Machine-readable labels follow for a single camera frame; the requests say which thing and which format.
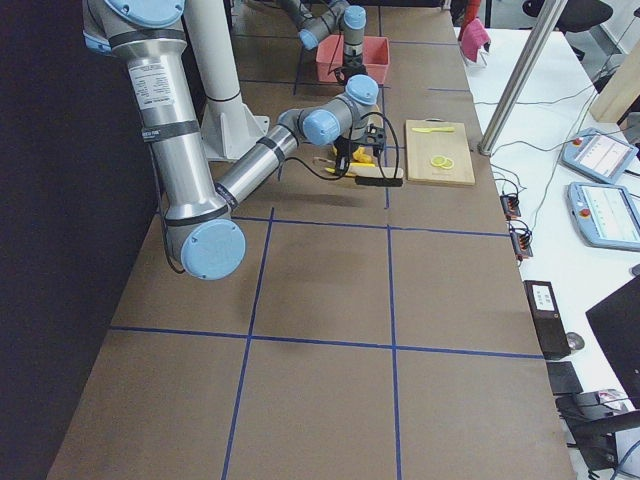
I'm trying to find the teach pendant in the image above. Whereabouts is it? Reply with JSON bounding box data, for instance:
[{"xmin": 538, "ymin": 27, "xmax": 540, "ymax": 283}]
[
  {"xmin": 566, "ymin": 182, "xmax": 639, "ymax": 252},
  {"xmin": 560, "ymin": 128, "xmax": 638, "ymax": 184}
]

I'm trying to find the lemon slice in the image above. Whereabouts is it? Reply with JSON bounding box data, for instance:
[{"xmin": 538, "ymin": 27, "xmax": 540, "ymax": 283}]
[
  {"xmin": 430, "ymin": 156, "xmax": 453, "ymax": 170},
  {"xmin": 438, "ymin": 157, "xmax": 454, "ymax": 170}
]

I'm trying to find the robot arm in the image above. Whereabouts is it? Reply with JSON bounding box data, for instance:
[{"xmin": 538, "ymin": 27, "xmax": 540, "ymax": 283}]
[
  {"xmin": 275, "ymin": 0, "xmax": 367, "ymax": 75},
  {"xmin": 83, "ymin": 1, "xmax": 379, "ymax": 281}
]

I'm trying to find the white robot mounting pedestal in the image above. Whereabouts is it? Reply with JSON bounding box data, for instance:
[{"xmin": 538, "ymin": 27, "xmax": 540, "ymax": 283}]
[{"xmin": 184, "ymin": 0, "xmax": 270, "ymax": 162}]

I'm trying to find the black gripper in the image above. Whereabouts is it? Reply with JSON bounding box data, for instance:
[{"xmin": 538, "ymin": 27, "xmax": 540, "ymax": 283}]
[{"xmin": 333, "ymin": 124, "xmax": 386, "ymax": 176}]

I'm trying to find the black monitor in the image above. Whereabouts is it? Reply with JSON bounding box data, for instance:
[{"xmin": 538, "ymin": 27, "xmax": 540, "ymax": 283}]
[{"xmin": 586, "ymin": 277, "xmax": 639, "ymax": 406}]

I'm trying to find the wooden cutting board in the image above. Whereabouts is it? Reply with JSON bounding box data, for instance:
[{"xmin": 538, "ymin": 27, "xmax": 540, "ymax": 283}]
[{"xmin": 405, "ymin": 120, "xmax": 475, "ymax": 186}]

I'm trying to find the teach pendant far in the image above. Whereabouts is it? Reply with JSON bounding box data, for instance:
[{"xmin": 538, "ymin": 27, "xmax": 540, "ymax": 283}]
[{"xmin": 560, "ymin": 128, "xmax": 638, "ymax": 184}]

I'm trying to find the black power box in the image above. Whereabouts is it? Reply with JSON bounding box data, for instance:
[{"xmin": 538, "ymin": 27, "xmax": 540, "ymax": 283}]
[{"xmin": 523, "ymin": 280, "xmax": 571, "ymax": 360}]

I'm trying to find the lemon slice upper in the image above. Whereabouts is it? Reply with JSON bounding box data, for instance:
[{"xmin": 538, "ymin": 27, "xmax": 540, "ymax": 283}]
[{"xmin": 430, "ymin": 156, "xmax": 453, "ymax": 170}]

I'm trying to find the orange connector module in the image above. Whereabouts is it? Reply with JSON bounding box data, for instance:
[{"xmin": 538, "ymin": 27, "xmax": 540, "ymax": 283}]
[
  {"xmin": 500, "ymin": 193, "xmax": 521, "ymax": 220},
  {"xmin": 507, "ymin": 219, "xmax": 533, "ymax": 261}
]

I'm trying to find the lemon slice lower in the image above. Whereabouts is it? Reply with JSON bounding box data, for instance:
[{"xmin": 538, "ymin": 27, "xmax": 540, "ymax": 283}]
[{"xmin": 438, "ymin": 157, "xmax": 454, "ymax": 170}]

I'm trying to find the yellow toy corn cob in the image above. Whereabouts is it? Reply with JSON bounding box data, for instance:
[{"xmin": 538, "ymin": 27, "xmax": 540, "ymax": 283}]
[{"xmin": 351, "ymin": 146, "xmax": 375, "ymax": 165}]

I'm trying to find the teach pendant near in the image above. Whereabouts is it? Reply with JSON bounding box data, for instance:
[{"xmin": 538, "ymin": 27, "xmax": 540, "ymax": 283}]
[{"xmin": 566, "ymin": 182, "xmax": 639, "ymax": 252}]

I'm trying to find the pink plastic bin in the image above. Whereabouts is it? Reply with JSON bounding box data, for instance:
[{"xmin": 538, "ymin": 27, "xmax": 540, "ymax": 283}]
[{"xmin": 315, "ymin": 35, "xmax": 390, "ymax": 85}]

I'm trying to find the orange connector module far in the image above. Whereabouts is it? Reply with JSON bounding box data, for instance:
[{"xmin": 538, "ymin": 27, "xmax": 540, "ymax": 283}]
[{"xmin": 500, "ymin": 193, "xmax": 521, "ymax": 220}]

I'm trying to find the orange connector module near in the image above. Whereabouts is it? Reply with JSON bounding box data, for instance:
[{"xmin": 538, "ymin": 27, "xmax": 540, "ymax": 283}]
[{"xmin": 507, "ymin": 219, "xmax": 533, "ymax": 261}]

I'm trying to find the yellow plastic knife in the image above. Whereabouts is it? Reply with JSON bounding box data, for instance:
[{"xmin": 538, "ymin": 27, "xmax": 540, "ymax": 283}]
[{"xmin": 411, "ymin": 126, "xmax": 455, "ymax": 134}]

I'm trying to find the magenta cloth on stand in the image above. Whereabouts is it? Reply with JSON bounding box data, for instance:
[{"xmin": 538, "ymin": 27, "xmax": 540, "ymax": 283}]
[{"xmin": 459, "ymin": 18, "xmax": 491, "ymax": 63}]

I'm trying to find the beige hand brush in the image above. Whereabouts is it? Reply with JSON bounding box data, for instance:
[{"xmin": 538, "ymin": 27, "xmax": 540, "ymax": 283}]
[{"xmin": 312, "ymin": 157, "xmax": 405, "ymax": 187}]

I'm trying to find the aluminium frame post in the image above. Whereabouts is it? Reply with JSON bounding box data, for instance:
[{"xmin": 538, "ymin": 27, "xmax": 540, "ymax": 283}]
[{"xmin": 478, "ymin": 0, "xmax": 568, "ymax": 156}]

